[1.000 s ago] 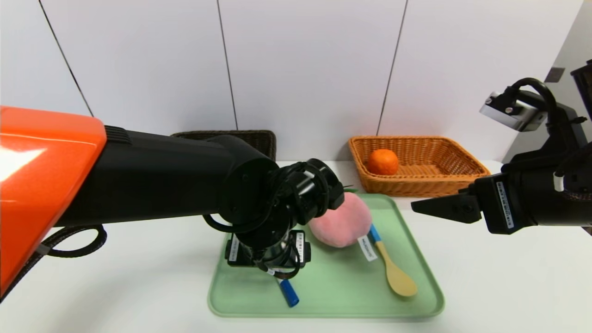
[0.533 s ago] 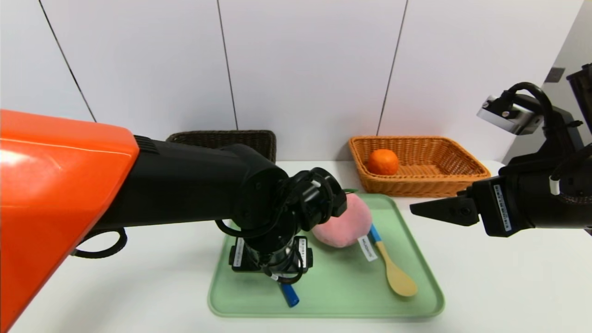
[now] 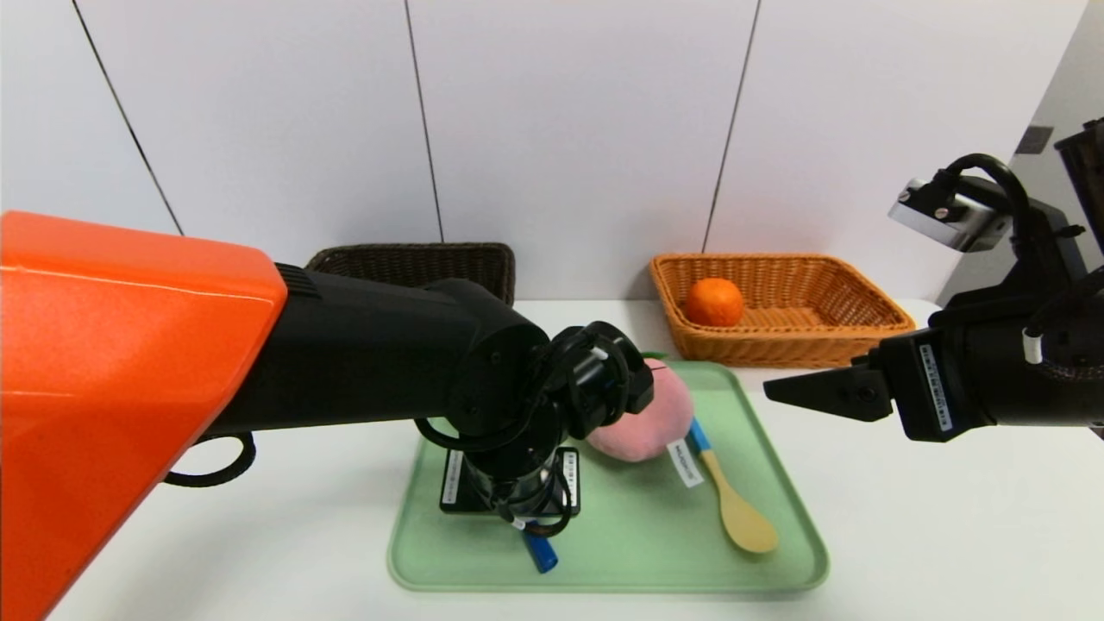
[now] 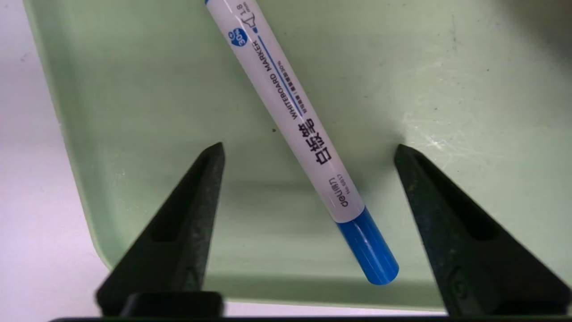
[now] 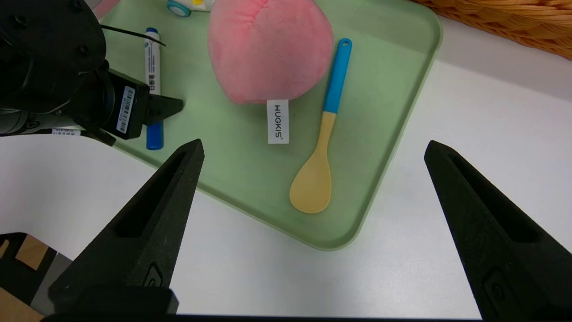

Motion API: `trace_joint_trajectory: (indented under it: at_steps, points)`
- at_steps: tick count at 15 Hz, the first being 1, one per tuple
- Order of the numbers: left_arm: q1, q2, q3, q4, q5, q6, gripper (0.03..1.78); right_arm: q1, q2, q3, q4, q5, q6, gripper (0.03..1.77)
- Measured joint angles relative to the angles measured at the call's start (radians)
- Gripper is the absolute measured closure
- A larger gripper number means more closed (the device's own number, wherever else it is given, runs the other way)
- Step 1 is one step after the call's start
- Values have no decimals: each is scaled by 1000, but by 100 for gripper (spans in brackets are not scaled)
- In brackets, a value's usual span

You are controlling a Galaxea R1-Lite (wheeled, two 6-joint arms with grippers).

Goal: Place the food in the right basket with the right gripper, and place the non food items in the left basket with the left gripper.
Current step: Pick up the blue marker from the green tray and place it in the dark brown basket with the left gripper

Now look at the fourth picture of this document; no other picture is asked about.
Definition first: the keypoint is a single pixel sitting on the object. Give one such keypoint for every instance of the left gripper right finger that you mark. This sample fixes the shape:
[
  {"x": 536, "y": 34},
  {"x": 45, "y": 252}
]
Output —
[{"x": 473, "y": 259}]

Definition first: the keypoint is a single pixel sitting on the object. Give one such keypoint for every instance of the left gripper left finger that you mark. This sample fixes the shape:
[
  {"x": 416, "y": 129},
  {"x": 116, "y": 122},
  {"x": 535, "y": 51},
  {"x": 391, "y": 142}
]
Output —
[{"x": 174, "y": 250}]

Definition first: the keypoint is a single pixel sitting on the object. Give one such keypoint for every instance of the white marker with blue cap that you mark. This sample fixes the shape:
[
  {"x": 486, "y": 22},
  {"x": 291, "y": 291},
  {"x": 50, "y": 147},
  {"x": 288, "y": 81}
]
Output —
[{"x": 304, "y": 129}]

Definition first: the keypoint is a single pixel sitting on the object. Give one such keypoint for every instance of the green plastic tray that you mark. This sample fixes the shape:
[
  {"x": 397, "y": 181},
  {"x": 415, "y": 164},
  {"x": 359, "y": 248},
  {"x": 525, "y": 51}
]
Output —
[{"x": 447, "y": 89}]

